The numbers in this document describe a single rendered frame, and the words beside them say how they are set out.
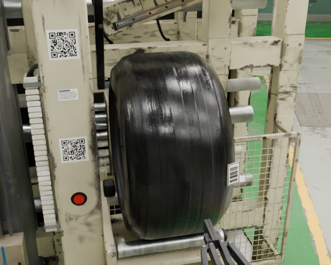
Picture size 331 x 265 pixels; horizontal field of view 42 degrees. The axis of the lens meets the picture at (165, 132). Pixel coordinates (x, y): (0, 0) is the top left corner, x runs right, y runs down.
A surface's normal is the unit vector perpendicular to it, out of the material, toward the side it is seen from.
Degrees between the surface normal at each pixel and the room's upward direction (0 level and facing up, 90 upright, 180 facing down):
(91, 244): 90
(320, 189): 0
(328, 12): 90
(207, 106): 46
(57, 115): 90
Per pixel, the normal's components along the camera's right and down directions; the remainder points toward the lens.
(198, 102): 0.15, -0.37
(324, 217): 0.00, -0.91
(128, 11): 0.22, 0.40
